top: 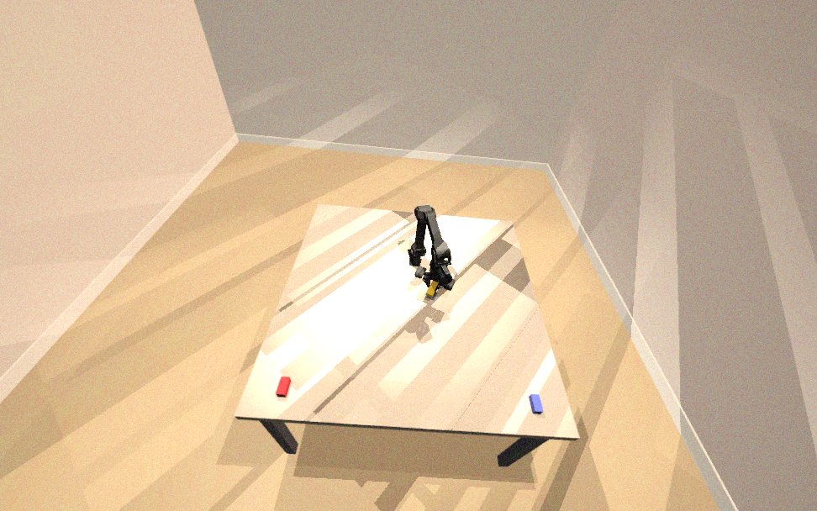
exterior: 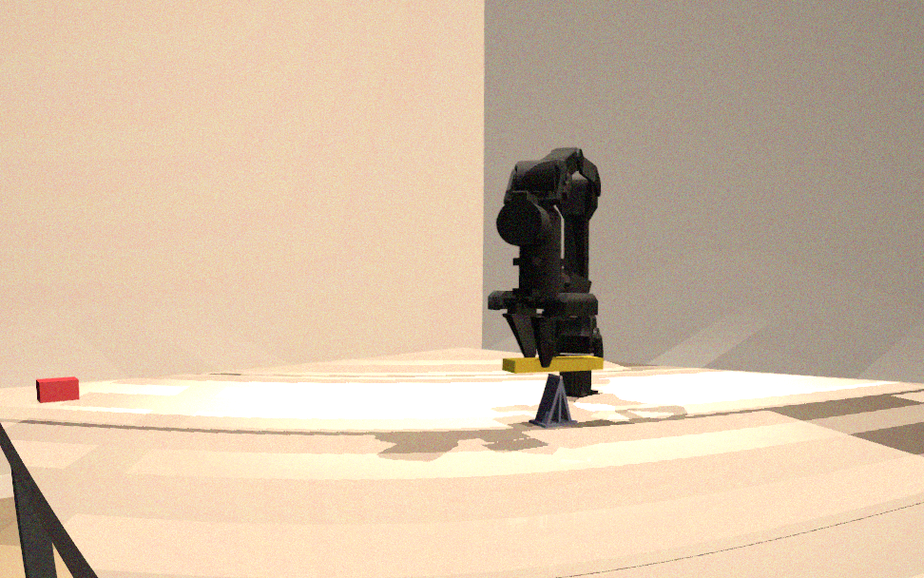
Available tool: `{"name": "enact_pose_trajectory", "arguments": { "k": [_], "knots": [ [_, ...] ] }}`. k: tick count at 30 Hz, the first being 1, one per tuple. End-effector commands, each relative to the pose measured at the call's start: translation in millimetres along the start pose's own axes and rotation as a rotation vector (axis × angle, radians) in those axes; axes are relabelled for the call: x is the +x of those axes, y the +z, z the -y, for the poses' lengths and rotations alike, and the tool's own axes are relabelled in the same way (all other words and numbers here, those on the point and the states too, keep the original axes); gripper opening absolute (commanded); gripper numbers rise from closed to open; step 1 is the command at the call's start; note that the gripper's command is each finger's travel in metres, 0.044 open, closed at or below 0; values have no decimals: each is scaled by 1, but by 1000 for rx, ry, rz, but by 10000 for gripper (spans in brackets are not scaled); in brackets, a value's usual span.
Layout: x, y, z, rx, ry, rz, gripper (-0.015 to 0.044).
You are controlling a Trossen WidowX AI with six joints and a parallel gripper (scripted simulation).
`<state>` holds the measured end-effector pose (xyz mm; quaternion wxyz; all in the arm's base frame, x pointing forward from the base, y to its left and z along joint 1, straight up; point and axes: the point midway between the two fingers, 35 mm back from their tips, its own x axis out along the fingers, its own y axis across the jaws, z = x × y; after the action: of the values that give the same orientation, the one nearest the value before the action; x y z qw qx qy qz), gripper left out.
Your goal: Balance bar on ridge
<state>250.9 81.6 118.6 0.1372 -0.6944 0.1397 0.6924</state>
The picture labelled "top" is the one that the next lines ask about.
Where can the red rectangular block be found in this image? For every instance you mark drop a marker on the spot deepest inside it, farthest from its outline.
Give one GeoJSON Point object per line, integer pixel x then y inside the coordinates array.
{"type": "Point", "coordinates": [283, 387]}

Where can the yellow bar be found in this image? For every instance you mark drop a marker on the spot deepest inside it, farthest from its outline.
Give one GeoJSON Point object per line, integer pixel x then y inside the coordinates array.
{"type": "Point", "coordinates": [431, 290]}

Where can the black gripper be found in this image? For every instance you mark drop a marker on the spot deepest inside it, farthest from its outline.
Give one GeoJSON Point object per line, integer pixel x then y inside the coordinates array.
{"type": "Point", "coordinates": [432, 276]}

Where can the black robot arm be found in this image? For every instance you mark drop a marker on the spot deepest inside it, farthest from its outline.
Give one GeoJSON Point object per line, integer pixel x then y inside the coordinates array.
{"type": "Point", "coordinates": [439, 250]}

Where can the blue rectangular block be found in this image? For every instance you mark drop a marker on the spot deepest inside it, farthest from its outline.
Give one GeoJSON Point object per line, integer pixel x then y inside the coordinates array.
{"type": "Point", "coordinates": [536, 404]}

